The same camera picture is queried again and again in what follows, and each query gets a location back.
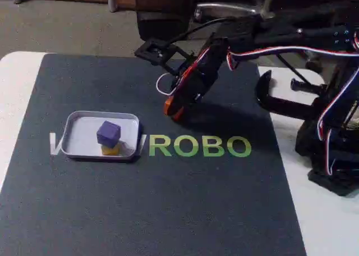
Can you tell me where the orange block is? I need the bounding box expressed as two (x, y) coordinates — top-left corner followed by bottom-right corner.
(164, 95), (185, 121)

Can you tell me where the purple block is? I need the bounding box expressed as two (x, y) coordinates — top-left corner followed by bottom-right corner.
(96, 120), (122, 149)

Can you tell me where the yellow block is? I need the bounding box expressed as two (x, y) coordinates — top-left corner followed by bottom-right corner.
(100, 143), (122, 156)

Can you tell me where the white tray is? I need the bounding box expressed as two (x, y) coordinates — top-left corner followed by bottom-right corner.
(61, 111), (141, 159)

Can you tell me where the chrome office chair base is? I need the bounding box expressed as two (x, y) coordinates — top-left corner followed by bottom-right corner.
(193, 0), (275, 22)

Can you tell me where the black rectangular case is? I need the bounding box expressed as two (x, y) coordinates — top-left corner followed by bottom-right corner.
(134, 0), (194, 42)

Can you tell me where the black table clamp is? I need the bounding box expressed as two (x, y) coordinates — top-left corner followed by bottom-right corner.
(255, 72), (328, 115)

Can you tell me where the dark mat with ROBO print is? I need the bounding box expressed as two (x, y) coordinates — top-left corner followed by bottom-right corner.
(0, 53), (308, 256)

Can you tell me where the white looped wire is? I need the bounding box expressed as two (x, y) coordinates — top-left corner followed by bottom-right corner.
(156, 72), (180, 95)

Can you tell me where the black camera cable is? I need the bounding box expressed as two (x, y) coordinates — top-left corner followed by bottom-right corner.
(165, 16), (236, 48)

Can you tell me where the black camera box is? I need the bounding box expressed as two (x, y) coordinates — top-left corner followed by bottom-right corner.
(134, 38), (197, 77)

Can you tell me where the red white blue servo cable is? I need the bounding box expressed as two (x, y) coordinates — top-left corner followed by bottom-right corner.
(227, 45), (359, 71)
(316, 67), (359, 175)

